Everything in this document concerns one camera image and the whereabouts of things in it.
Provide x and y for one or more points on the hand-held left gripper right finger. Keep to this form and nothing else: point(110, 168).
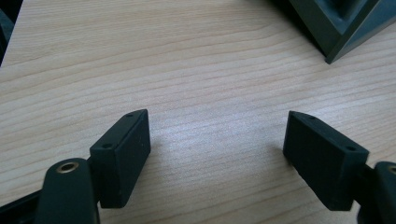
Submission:
point(323, 161)

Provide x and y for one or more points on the dark green plastic box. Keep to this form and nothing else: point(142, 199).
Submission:
point(337, 26)

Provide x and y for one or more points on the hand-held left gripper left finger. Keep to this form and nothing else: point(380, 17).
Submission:
point(120, 161)

